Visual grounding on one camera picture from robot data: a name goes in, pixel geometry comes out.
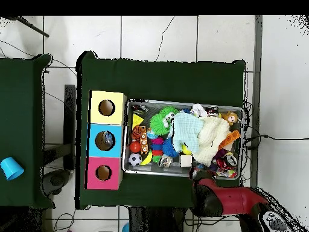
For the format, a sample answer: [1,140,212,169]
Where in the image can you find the mint green muslin cloth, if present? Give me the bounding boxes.
[173,112,205,155]

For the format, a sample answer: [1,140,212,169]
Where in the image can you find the cream muslin cloth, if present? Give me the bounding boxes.
[193,115,231,166]

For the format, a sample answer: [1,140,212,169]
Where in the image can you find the red soda can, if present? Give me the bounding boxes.
[217,152,239,172]

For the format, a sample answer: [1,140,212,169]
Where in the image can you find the wooden box with three holes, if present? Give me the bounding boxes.
[86,89,127,191]

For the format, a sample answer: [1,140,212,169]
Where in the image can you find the shallow clear mesh bin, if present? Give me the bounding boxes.
[124,100,244,181]

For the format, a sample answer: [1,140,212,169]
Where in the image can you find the large green spiky ball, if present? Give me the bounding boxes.
[149,114,173,137]

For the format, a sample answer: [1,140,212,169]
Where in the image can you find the yellow cheese wedge toy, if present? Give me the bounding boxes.
[132,112,145,129]

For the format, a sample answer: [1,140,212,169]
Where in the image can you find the small green spiky ball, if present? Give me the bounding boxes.
[162,106,179,119]

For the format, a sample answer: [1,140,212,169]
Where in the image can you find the small red ball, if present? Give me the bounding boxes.
[129,141,142,154]

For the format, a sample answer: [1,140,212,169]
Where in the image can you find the small soccer ball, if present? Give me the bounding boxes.
[129,153,143,167]

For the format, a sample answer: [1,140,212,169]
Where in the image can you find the small wooden cube block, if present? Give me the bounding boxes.
[179,154,194,168]

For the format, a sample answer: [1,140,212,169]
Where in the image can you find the orange plastic toy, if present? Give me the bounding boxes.
[221,129,241,150]

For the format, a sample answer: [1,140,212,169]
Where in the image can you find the small brown plush doll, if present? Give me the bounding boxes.
[221,111,240,126]

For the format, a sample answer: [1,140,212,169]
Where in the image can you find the green cloth side table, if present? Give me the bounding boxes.
[0,54,53,208]

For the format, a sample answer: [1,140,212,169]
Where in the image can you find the blue plastic cup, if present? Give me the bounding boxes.
[0,156,25,182]

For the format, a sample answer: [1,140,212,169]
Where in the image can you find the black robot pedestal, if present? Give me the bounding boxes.
[127,207,194,232]

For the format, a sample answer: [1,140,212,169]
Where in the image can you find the black cable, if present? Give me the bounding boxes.
[243,134,309,147]

